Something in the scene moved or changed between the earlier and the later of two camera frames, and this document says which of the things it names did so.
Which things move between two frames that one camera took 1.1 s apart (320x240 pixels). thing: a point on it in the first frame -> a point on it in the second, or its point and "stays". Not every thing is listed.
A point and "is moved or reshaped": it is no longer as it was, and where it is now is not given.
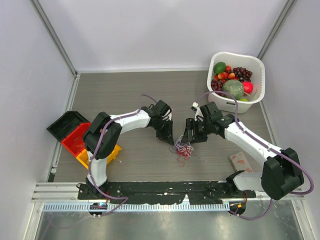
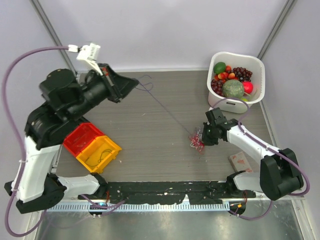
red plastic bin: (74, 142) stays
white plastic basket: (255, 65) stays
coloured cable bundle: (182, 149) is moved or reshaped
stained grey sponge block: (239, 162) stays
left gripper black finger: (166, 133) -> (116, 87)
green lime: (219, 67) stays
